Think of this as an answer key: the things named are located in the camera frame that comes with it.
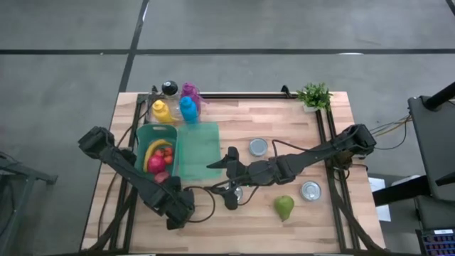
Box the red round fruit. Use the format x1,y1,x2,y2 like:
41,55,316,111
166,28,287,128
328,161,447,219
147,155,167,175

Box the thin cable bundle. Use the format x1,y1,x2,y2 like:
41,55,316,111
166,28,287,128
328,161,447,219
369,115,413,150

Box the blue plastic bottle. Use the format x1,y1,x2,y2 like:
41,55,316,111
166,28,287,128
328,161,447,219
178,95,200,124

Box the backlit keyboard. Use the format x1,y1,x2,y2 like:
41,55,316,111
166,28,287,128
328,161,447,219
414,228,455,256

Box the orange tangerine cluster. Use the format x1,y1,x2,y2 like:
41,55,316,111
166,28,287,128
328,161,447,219
153,146,174,165

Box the grey metal stand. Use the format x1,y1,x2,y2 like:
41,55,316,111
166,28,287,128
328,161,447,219
0,152,58,256

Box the dark maroon fruit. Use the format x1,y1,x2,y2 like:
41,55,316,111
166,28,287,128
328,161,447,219
154,171,171,185

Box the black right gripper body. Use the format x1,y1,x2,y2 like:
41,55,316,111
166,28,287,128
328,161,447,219
223,146,287,211

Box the teal plastic bin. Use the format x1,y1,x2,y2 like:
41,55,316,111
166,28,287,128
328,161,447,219
133,123,178,186

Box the black looped camera cable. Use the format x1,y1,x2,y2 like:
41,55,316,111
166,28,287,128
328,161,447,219
183,185,217,224

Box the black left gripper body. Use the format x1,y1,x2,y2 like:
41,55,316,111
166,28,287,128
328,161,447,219
155,176,196,230

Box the green pear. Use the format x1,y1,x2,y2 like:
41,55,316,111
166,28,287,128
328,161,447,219
274,194,295,222

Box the thin brown cable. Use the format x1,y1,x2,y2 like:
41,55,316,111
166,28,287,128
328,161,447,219
97,170,122,230

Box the long black frame crossbar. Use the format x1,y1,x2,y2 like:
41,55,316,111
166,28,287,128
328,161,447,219
136,91,299,100

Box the black aluminium frame rails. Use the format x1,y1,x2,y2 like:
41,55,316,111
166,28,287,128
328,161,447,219
94,92,147,253
314,106,383,254

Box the magenta plastic bottle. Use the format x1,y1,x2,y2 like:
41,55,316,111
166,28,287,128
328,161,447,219
180,82,209,111

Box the clear plastic container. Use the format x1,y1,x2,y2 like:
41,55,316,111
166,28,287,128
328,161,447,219
144,92,204,124

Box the thin black cable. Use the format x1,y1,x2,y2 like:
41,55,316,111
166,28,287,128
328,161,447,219
271,139,307,161
115,92,154,149

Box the yellow mustard bottle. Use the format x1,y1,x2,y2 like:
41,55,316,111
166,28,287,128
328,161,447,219
151,99,177,124

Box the silver tin can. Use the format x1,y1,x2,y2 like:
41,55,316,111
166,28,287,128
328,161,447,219
300,180,323,202
224,183,245,204
248,137,269,157

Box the translucent teal bin lid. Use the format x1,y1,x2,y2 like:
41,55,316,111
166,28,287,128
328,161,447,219
176,122,223,181

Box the white paper sheet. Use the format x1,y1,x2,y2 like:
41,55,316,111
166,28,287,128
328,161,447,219
368,176,392,222

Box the yellow banana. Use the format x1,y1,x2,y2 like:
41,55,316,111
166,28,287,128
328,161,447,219
142,138,174,174

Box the clear bottle black cap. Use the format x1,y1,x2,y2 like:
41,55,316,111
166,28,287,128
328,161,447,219
161,80,180,107

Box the small green potted plant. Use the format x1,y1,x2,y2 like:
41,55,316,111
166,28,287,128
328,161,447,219
296,82,333,112

